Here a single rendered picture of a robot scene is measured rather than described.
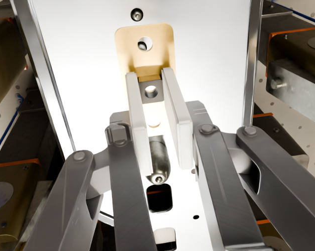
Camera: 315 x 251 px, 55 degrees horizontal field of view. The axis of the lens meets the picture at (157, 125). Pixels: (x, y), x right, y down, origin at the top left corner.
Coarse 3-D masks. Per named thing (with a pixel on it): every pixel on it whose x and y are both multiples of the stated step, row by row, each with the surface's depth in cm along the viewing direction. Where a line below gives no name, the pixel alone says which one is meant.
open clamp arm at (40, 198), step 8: (40, 184) 37; (48, 184) 37; (40, 192) 36; (48, 192) 37; (32, 200) 35; (40, 200) 35; (32, 208) 34; (40, 208) 35; (32, 216) 33; (24, 224) 32; (32, 224) 33; (24, 232) 31; (24, 240) 31; (0, 248) 30; (8, 248) 30; (16, 248) 30
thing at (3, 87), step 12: (0, 12) 39; (12, 12) 38; (0, 24) 30; (12, 24) 32; (0, 36) 29; (12, 36) 31; (0, 48) 28; (12, 48) 31; (24, 48) 37; (0, 60) 28; (12, 60) 31; (24, 60) 34; (0, 72) 28; (12, 72) 30; (0, 84) 27; (12, 84) 30; (0, 96) 27
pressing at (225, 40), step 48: (48, 0) 26; (96, 0) 26; (144, 0) 27; (192, 0) 27; (240, 0) 28; (48, 48) 28; (96, 48) 28; (192, 48) 29; (240, 48) 30; (48, 96) 30; (96, 96) 31; (192, 96) 32; (240, 96) 33; (96, 144) 34; (192, 192) 40; (192, 240) 45
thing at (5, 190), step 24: (24, 120) 51; (48, 120) 50; (24, 144) 44; (48, 144) 48; (0, 168) 39; (24, 168) 38; (48, 168) 46; (0, 192) 35; (24, 192) 35; (0, 216) 32; (24, 216) 33; (0, 240) 30
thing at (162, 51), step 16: (128, 32) 19; (144, 32) 19; (160, 32) 19; (128, 48) 20; (160, 48) 20; (128, 64) 20; (144, 64) 20; (160, 64) 20; (144, 80) 20; (160, 80) 20; (144, 96) 20; (160, 96) 21; (144, 112) 22; (160, 112) 22; (160, 128) 23
